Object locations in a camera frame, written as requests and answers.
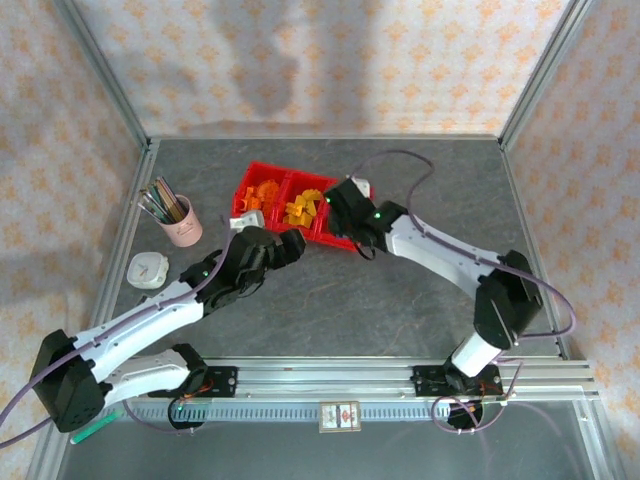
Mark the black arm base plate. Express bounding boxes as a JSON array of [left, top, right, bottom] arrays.
[[410, 364, 504, 400], [148, 366, 239, 400]]

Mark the grey slotted cable duct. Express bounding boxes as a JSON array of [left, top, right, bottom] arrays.
[[107, 401, 454, 422]]

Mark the pink cup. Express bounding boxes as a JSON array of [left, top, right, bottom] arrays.
[[157, 194, 204, 248]]

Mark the red white label card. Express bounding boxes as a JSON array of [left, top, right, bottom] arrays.
[[318, 400, 363, 433]]

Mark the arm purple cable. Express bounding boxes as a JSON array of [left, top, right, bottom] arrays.
[[348, 149, 577, 435], [0, 214, 236, 449]]

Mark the aluminium mounting rail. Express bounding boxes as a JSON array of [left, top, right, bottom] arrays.
[[107, 355, 600, 402]]

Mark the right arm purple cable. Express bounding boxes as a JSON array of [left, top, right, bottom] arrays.
[[348, 149, 577, 435]]

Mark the aluminium frame post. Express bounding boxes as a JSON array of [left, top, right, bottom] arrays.
[[52, 0, 154, 151], [498, 0, 600, 151]]

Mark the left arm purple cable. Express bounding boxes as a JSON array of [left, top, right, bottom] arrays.
[[0, 214, 236, 449]]

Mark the coloured pencil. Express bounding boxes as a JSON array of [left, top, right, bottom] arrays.
[[155, 177, 185, 219], [138, 198, 167, 225], [140, 188, 174, 225], [147, 182, 180, 222]]

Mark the red plastic bin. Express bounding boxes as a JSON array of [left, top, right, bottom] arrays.
[[313, 185, 376, 252], [269, 169, 335, 243], [230, 160, 291, 230]]

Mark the green marker pen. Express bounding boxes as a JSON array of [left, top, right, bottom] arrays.
[[69, 409, 127, 446]]

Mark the aluminium frame side rail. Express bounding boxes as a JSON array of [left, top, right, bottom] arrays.
[[498, 139, 621, 480], [24, 139, 161, 480]]

